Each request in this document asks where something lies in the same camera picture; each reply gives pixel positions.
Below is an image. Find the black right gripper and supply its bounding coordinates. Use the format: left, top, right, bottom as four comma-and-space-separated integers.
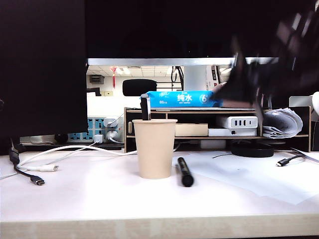
213, 36, 304, 128

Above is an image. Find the black marker with label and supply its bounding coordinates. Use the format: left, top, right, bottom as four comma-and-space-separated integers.
177, 157, 195, 188

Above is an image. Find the black marker grey cap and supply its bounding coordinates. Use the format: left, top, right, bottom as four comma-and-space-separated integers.
140, 93, 152, 121

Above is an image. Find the beige paper cup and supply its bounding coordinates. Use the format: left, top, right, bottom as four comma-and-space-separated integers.
132, 119, 178, 180

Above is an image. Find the white multiport charger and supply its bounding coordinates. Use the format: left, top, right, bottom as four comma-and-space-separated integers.
216, 115, 259, 130

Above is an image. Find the flat white box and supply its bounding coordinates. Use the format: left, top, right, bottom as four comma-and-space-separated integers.
208, 127, 258, 137

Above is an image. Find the rolled stack of papers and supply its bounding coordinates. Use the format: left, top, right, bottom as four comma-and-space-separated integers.
262, 107, 304, 139

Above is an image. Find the silver metal stand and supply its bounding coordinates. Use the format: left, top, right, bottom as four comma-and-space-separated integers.
289, 95, 313, 109

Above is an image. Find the black round base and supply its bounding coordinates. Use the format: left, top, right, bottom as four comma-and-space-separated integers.
230, 141, 275, 158

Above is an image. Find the small white box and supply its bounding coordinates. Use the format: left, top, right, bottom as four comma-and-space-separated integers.
200, 139, 227, 150

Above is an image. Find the wooden desk organizer shelf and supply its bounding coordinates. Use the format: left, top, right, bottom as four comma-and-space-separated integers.
124, 106, 312, 153

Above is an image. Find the blue wet wipes pack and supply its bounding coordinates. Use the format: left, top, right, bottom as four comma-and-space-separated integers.
145, 90, 224, 109

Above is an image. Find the beige cardboard box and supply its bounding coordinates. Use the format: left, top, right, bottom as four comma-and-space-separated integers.
175, 123, 209, 137

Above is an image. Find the white rounded object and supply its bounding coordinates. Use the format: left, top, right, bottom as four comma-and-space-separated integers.
312, 91, 319, 118

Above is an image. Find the paper sheet with dark edge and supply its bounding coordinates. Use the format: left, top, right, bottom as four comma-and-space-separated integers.
290, 147, 319, 164

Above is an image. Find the black chair headrest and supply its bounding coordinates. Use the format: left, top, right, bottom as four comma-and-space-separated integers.
122, 79, 158, 98

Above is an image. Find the large silver-edged monitor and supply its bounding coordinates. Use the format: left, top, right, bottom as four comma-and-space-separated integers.
84, 0, 280, 66

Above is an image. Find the red hanging knot ornament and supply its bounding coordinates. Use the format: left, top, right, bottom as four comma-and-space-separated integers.
110, 66, 118, 89

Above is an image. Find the white round power plug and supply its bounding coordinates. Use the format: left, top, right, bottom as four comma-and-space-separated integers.
104, 117, 125, 144

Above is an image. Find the blue and white power strip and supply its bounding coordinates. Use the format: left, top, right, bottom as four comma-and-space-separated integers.
67, 116, 125, 144

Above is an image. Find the black round knob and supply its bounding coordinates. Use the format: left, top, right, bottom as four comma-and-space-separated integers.
54, 133, 69, 144

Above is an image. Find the dark screen panel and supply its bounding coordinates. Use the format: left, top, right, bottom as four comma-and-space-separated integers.
0, 0, 89, 156

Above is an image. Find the white cable with connector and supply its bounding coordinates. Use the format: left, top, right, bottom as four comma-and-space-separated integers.
16, 141, 138, 173

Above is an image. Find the thin white cable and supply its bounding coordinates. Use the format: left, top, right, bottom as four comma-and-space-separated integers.
0, 146, 100, 180

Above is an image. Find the black usb-c cable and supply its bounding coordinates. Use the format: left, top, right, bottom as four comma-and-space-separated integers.
9, 138, 47, 187

